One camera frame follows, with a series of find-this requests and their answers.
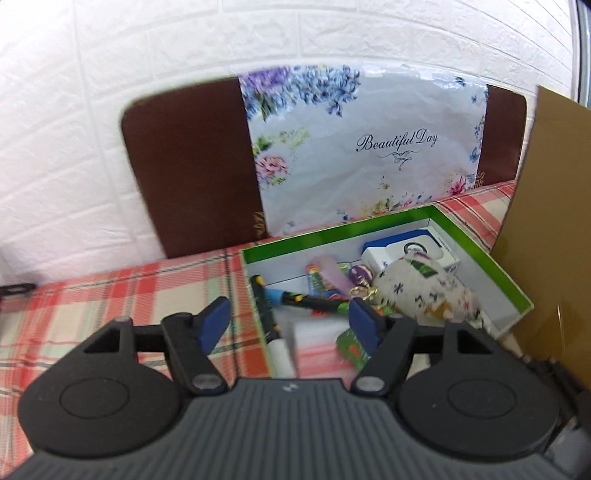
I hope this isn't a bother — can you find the green card game box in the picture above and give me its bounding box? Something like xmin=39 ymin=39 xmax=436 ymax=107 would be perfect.
xmin=337 ymin=315 xmax=397 ymax=371

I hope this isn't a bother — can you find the floral drawstring fabric pouch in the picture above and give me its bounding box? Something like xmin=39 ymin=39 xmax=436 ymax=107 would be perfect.
xmin=373 ymin=252 xmax=484 ymax=329

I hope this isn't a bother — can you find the purple doll keychain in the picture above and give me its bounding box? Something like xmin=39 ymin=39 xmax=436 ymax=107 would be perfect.
xmin=317 ymin=255 xmax=378 ymax=303

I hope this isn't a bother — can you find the pink zip bag pack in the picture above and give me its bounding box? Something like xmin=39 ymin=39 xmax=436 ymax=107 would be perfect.
xmin=291 ymin=318 xmax=356 ymax=387

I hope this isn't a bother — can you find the white blue device box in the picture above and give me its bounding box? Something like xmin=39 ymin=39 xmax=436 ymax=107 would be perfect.
xmin=361 ymin=227 xmax=460 ymax=274

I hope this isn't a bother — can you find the black green marker pen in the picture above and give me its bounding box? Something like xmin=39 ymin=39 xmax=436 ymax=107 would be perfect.
xmin=266 ymin=288 xmax=349 ymax=315

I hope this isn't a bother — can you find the white black marker pen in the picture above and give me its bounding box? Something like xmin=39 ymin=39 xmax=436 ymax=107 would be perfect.
xmin=249 ymin=275 xmax=297 ymax=378

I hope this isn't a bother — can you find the blue red card box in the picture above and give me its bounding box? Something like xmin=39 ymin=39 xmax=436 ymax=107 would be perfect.
xmin=307 ymin=257 xmax=353 ymax=297

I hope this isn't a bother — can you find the green cardboard storage box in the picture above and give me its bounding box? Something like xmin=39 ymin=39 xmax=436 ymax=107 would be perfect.
xmin=243 ymin=206 xmax=533 ymax=385

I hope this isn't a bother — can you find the brown cardboard panel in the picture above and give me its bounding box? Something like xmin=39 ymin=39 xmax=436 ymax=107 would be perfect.
xmin=492 ymin=87 xmax=590 ymax=382

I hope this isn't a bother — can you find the red plaid bed blanket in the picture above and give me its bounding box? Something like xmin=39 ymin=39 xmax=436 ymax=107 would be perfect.
xmin=0 ymin=180 xmax=518 ymax=462

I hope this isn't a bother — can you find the dark brown headboard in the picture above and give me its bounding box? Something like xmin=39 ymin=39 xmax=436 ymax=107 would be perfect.
xmin=121 ymin=75 xmax=527 ymax=258

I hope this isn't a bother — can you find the black camera on tripod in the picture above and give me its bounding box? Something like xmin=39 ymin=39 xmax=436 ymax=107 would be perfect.
xmin=0 ymin=283 xmax=37 ymax=299

